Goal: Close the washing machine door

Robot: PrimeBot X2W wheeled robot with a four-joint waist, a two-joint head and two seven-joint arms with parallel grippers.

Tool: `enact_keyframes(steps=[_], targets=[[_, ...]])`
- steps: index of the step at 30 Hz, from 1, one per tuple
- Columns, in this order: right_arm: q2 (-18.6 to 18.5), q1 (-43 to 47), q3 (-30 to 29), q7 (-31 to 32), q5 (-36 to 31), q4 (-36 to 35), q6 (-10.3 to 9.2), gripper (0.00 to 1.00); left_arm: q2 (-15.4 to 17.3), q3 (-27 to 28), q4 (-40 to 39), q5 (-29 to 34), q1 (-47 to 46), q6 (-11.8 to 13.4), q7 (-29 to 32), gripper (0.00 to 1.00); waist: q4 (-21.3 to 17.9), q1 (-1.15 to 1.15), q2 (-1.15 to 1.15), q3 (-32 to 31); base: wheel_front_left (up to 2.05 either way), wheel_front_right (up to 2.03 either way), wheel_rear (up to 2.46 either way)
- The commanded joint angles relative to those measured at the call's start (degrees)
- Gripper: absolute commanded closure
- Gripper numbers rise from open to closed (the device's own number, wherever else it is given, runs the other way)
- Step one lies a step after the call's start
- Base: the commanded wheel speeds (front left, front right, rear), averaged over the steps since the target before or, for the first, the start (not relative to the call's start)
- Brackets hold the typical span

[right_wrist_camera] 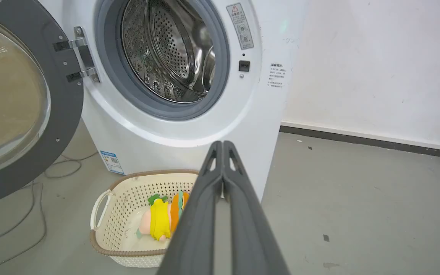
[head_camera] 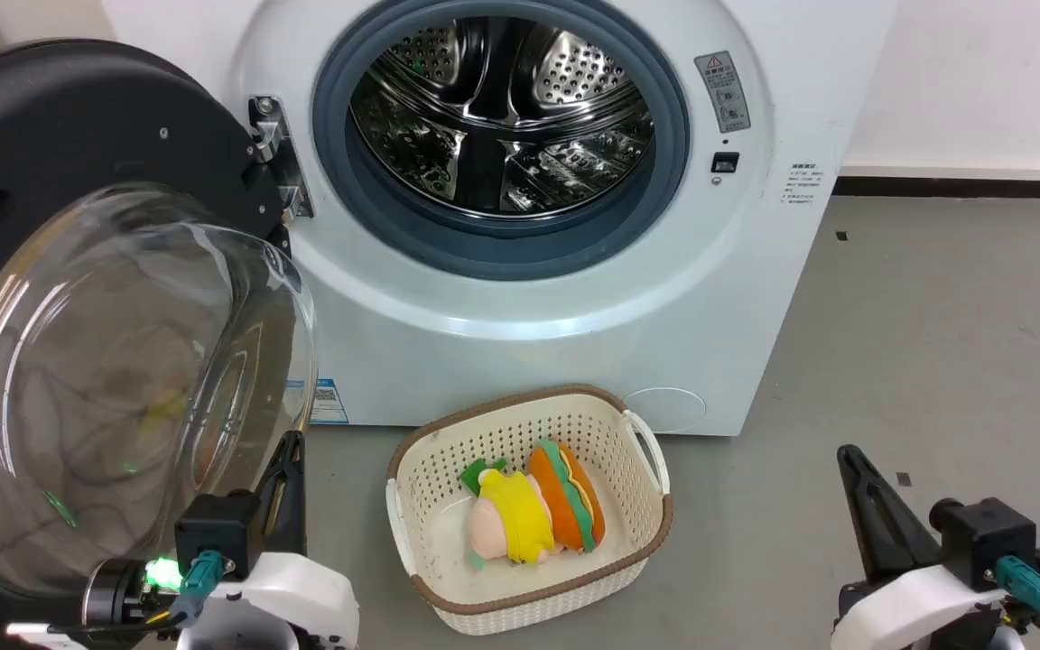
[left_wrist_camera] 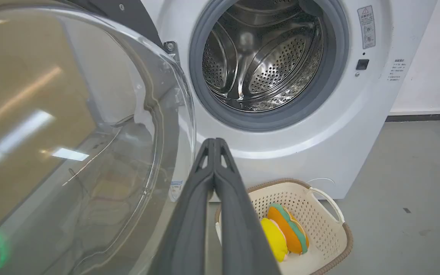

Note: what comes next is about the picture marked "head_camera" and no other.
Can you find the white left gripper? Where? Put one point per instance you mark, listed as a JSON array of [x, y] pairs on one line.
[[294, 600]]

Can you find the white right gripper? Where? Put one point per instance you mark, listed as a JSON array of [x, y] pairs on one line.
[[913, 614]]

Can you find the washer door glass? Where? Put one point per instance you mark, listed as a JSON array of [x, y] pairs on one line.
[[60, 117]]

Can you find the white front-load washing machine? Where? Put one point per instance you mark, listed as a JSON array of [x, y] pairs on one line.
[[502, 348]]

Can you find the metal door hinge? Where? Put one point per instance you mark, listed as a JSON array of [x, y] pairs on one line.
[[278, 149]]

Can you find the steel washing machine drum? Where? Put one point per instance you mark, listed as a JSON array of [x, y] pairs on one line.
[[502, 117]]

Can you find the blue and white label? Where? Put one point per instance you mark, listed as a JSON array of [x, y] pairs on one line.
[[328, 402]]

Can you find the cream plastic laundry basket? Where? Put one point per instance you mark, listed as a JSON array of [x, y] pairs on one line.
[[448, 469]]

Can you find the pink doll with yellow clothes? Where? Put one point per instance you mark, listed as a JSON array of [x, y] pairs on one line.
[[520, 519]]

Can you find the round white filter cover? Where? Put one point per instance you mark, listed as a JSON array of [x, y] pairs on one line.
[[664, 411]]

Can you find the orange sandwich plush toy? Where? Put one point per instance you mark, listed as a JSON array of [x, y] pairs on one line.
[[570, 501]]

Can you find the grey warning sticker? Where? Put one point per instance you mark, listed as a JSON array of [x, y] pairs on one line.
[[723, 90]]

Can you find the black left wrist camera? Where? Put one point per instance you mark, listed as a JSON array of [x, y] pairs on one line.
[[218, 533]]

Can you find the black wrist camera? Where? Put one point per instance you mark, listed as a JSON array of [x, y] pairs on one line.
[[985, 537], [218, 533]]

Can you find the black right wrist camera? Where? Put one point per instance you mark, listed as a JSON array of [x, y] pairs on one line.
[[985, 537]]

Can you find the black wall baseboard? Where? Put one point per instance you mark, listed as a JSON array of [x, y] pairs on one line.
[[962, 187]]

